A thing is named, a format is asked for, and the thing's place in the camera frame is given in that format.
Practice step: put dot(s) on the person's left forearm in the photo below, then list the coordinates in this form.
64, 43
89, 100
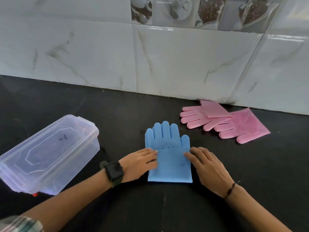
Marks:
72, 198

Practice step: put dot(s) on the person's right fingers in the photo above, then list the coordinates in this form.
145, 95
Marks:
196, 154

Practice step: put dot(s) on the plaid shirt sleeve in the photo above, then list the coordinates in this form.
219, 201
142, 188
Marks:
19, 224

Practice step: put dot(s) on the person's right forearm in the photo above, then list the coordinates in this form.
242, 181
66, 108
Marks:
253, 212

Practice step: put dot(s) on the person's left fingers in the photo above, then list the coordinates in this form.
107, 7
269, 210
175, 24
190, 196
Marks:
151, 157

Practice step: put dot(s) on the clear plastic container lid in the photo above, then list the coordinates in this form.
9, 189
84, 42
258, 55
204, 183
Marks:
48, 147

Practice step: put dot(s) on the person's left hand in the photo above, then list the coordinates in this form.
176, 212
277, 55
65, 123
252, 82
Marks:
135, 165

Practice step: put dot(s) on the black smartwatch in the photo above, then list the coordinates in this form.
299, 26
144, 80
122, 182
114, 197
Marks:
114, 171

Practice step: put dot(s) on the clear plastic storage container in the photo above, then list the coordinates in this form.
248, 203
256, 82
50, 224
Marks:
79, 161

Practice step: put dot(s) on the pink silicone glove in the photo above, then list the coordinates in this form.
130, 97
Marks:
246, 128
198, 117

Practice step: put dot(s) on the blue silicone glove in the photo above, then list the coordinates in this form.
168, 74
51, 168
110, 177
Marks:
169, 142

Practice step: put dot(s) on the person's right hand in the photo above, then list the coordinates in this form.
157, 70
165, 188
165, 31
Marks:
210, 171

